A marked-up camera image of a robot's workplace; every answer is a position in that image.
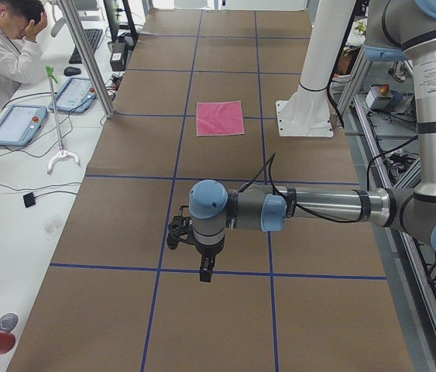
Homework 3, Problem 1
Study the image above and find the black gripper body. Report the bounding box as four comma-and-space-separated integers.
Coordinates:
197, 246, 216, 274

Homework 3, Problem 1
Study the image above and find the pink square towel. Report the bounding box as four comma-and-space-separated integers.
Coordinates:
196, 101, 245, 136

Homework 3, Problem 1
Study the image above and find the white reacher grabber stick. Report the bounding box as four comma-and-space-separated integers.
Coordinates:
46, 66, 81, 175

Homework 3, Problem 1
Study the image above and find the small black square device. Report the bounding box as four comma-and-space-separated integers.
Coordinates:
22, 191, 36, 208

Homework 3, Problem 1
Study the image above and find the grey round disc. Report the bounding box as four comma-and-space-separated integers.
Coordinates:
0, 312, 19, 333

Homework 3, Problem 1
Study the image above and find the far teach pendant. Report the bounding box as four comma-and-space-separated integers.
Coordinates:
56, 77, 97, 114

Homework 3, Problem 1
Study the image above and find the teach pendant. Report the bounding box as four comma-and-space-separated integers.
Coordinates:
0, 105, 48, 147
56, 77, 97, 114

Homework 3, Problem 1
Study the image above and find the black power adapter box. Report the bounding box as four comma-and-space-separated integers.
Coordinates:
110, 41, 128, 72

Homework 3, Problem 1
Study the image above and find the black computer mouse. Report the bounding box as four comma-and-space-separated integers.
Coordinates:
64, 66, 81, 77

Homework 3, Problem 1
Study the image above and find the near teach pendant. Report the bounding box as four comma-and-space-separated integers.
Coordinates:
0, 105, 48, 147

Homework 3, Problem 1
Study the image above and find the emergency stop box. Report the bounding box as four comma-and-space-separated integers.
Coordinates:
365, 84, 403, 112

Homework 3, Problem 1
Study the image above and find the black keyboard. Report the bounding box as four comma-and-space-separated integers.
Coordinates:
68, 28, 104, 65

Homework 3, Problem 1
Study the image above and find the person in white hoodie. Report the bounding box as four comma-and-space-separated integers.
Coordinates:
0, 0, 48, 108

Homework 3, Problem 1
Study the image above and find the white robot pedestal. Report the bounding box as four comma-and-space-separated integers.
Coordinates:
276, 0, 359, 138

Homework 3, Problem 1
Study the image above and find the aluminium frame post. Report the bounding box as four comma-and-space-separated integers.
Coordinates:
56, 0, 115, 119

